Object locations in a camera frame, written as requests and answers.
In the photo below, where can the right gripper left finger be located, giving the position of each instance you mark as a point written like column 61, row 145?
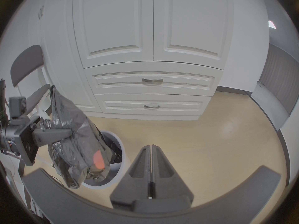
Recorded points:
column 126, row 190

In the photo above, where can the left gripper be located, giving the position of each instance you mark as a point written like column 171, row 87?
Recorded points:
column 28, row 143

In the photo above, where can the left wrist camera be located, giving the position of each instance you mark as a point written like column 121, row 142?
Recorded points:
column 16, row 106

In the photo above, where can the grey padded white chair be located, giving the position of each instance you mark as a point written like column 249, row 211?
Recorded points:
column 25, row 62

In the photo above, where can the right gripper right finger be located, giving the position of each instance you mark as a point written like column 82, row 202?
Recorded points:
column 175, row 190

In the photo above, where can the white trash bin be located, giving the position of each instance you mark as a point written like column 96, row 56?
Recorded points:
column 122, row 157

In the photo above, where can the black plastic bag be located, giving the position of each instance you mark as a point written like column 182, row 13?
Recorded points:
column 74, row 134

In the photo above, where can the white wardrobe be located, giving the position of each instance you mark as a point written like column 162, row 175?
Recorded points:
column 151, row 43

